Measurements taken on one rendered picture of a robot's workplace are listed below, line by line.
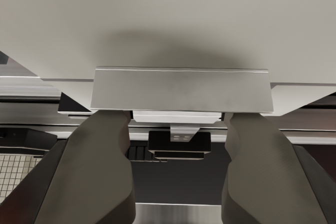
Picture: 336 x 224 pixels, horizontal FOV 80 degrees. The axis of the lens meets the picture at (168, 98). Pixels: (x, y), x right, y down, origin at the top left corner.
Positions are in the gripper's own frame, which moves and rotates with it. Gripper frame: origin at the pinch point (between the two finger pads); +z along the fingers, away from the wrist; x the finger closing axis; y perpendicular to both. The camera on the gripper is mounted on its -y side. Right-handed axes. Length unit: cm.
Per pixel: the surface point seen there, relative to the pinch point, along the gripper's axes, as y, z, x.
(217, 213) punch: 12.0, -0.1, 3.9
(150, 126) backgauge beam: 22.0, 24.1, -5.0
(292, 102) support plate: 1.8, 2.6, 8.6
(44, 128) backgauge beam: 22.8, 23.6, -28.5
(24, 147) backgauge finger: 22.0, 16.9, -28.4
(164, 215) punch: 12.1, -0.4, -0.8
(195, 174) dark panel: 49, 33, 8
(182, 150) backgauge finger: 21.8, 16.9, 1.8
